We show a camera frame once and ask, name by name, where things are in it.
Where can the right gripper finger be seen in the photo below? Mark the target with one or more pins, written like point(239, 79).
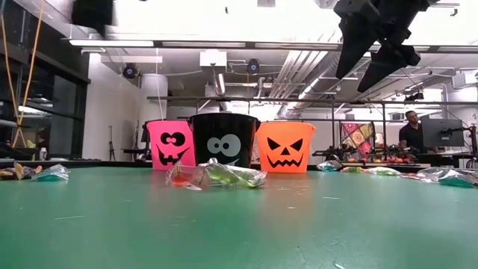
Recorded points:
point(354, 41)
point(388, 61)

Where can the blue candy clear wrapper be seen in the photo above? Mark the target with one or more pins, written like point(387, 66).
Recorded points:
point(328, 165)
point(52, 173)

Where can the black halloween bucket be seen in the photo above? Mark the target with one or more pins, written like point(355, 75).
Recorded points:
point(224, 130)

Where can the red candy clear wrapper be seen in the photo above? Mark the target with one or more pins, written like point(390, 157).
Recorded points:
point(181, 178)

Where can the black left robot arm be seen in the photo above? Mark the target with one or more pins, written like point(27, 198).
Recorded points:
point(91, 15)

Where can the orange halloween bucket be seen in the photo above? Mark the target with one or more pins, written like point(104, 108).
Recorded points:
point(285, 149)

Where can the pink halloween bucket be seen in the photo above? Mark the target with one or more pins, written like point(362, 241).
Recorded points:
point(170, 147)

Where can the person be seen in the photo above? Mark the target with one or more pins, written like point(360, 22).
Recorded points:
point(411, 138)

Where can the colourful patterned cloth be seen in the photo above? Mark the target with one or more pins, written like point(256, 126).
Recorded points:
point(356, 138)

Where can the dark desktop monitor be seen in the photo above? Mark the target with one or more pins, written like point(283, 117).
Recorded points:
point(442, 132)

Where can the black round spotlight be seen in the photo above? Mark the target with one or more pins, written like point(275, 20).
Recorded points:
point(253, 66)
point(130, 71)

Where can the dark background workbench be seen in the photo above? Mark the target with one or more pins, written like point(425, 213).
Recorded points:
point(440, 157)

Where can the white ceiling box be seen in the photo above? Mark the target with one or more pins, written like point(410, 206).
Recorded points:
point(213, 58)

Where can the green table mat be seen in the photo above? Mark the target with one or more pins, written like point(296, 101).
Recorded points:
point(239, 224)

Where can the ceiling light bar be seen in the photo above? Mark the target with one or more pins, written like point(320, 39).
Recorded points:
point(112, 43)

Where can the black tripod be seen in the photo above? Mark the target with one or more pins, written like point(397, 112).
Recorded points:
point(111, 145)

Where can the white bottle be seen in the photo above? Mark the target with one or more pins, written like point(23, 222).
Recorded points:
point(43, 154)

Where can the black rail camera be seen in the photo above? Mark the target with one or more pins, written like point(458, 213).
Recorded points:
point(414, 96)

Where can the ribbed ceiling duct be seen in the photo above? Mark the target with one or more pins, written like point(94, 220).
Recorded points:
point(298, 74)

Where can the black metal rack frame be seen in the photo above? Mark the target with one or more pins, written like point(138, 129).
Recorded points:
point(261, 99)

